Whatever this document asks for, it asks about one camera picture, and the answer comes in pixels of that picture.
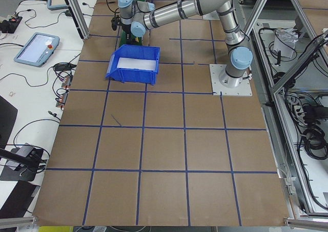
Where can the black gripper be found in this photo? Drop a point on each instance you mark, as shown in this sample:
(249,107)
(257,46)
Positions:
(126,30)

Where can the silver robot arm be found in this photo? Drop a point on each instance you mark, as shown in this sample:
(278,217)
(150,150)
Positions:
(240,57)

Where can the blue bin with foam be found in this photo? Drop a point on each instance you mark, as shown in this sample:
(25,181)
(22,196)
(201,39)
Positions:
(133,75)

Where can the far teach pendant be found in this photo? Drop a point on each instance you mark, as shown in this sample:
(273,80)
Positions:
(56,4)

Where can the teach pendant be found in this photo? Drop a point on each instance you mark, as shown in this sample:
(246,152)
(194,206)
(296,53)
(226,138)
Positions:
(37,50)
(56,4)

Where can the near teach pendant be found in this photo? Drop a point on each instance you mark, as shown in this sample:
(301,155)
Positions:
(37,50)

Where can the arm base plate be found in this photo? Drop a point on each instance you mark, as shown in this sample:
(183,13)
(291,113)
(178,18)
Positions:
(224,85)

